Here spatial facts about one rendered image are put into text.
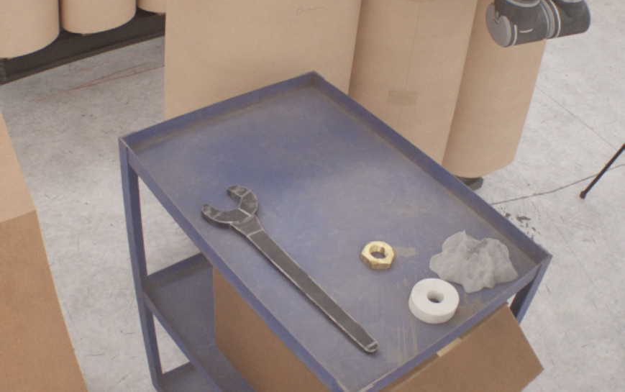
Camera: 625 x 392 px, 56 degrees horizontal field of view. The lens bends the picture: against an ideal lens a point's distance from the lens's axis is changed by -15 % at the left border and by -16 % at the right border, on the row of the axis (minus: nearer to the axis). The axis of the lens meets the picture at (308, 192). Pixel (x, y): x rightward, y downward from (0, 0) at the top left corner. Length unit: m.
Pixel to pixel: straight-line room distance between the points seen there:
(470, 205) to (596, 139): 2.25
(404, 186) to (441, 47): 0.75
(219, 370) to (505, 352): 0.56
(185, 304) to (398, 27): 0.87
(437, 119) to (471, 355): 1.10
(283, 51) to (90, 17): 1.75
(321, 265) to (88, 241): 1.41
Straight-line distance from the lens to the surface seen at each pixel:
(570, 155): 3.14
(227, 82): 1.55
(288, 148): 1.21
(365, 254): 1.01
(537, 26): 1.52
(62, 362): 1.34
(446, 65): 1.91
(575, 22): 1.59
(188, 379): 1.77
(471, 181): 2.65
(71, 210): 2.44
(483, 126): 2.26
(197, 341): 1.36
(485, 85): 2.17
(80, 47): 3.36
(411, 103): 1.89
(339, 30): 1.58
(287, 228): 1.06
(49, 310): 1.21
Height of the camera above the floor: 1.59
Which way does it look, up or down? 40 degrees down
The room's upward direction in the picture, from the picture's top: 7 degrees clockwise
